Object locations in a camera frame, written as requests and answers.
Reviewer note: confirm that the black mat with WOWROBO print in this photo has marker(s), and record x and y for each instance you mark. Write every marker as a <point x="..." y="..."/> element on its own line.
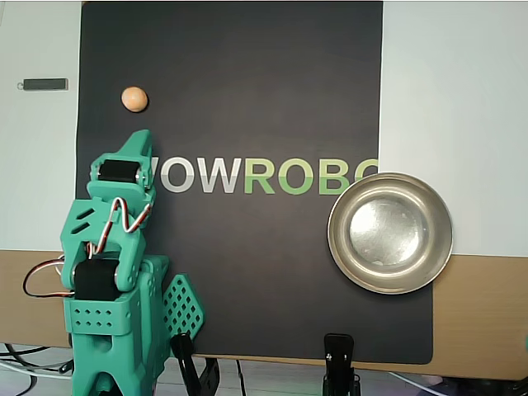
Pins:
<point x="247" y="82"/>

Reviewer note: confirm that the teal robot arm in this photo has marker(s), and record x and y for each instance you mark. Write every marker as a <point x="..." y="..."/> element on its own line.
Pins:
<point x="99" y="363"/>

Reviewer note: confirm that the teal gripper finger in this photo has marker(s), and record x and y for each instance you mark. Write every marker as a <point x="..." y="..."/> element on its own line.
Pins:
<point x="140" y="144"/>
<point x="147" y="177"/>

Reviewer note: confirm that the wooden ball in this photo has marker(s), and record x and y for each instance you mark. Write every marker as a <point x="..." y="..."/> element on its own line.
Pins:
<point x="134" y="99"/>

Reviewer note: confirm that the black table clamp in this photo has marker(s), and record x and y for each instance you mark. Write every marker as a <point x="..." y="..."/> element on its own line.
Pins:
<point x="185" y="363"/>

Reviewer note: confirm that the metal bowl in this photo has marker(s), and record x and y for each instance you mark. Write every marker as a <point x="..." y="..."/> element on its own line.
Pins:
<point x="389" y="233"/>

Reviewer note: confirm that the teal robot base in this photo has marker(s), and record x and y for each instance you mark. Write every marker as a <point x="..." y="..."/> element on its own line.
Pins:
<point x="181" y="305"/>

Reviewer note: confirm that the black rectangular stick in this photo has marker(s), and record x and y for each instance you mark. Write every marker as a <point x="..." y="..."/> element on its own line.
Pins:
<point x="43" y="84"/>

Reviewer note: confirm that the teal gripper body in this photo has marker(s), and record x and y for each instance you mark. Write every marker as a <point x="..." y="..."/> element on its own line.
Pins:
<point x="118" y="171"/>

